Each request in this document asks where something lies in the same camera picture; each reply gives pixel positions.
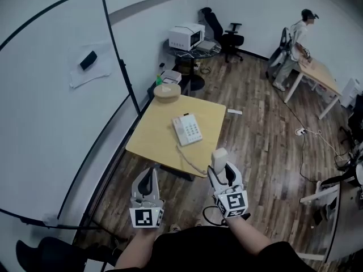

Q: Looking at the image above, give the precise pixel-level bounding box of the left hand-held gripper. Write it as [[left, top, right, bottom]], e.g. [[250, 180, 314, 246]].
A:
[[129, 167, 166, 230]]

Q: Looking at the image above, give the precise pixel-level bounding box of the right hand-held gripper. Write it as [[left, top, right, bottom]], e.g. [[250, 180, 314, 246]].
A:
[[207, 163, 252, 219]]

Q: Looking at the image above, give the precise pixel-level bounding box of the white telephone handset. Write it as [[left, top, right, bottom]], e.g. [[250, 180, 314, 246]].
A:
[[212, 147, 229, 179]]

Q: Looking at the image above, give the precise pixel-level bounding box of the white telephone base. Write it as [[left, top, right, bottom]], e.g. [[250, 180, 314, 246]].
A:
[[171, 112, 204, 147]]

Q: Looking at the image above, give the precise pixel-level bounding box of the person's left forearm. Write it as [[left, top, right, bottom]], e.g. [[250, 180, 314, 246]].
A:
[[114, 226, 160, 272]]

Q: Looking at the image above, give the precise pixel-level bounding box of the person's right forearm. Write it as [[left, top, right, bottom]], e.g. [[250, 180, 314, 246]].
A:
[[226, 215, 278, 257]]

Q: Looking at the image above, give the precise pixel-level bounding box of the light wooden table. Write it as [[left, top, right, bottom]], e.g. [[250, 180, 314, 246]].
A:
[[125, 93, 227, 179]]

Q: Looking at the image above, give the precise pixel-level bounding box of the person's black clothing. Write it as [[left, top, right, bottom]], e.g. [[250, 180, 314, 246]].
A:
[[104, 224, 302, 272]]

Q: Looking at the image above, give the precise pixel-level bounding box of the round wooden box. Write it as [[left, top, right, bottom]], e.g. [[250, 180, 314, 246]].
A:
[[153, 84, 182, 104]]

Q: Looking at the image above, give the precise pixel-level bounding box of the white cardboard box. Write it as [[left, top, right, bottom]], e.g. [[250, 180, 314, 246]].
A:
[[160, 69, 183, 85]]

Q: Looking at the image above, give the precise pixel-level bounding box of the black chair with dark seat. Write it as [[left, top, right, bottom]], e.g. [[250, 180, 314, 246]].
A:
[[15, 236, 121, 272]]

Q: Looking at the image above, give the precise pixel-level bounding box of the large white whiteboard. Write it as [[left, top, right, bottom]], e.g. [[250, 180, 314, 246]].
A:
[[0, 0, 142, 230]]

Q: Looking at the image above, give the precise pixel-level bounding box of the round dark marble table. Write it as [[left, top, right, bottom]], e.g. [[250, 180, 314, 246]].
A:
[[163, 40, 222, 92]]

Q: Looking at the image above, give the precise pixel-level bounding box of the grey flat box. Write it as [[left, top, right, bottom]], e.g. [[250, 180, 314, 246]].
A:
[[196, 40, 217, 53]]

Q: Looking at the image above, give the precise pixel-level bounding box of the black whiteboard eraser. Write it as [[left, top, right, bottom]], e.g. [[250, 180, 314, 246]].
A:
[[79, 50, 98, 71]]

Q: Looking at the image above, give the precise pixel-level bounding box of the wooden desk with white legs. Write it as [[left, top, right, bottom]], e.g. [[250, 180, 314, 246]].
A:
[[283, 56, 344, 121]]

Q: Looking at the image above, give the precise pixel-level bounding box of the black office chair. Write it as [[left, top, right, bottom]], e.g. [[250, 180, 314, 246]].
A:
[[199, 7, 245, 64]]

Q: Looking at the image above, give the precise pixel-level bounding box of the white microwave oven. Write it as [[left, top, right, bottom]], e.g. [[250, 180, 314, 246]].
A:
[[168, 23, 206, 52]]

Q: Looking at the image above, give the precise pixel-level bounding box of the white cabinet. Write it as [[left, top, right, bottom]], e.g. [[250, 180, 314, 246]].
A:
[[339, 77, 363, 109]]

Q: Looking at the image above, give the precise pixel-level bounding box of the white coiled telephone cord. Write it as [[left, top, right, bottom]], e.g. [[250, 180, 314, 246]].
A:
[[176, 143, 208, 176]]

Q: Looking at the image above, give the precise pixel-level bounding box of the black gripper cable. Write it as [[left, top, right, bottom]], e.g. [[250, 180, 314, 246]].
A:
[[201, 205, 228, 227]]

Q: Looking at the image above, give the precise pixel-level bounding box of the black floor cable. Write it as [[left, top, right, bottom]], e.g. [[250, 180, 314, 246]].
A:
[[279, 91, 327, 184]]

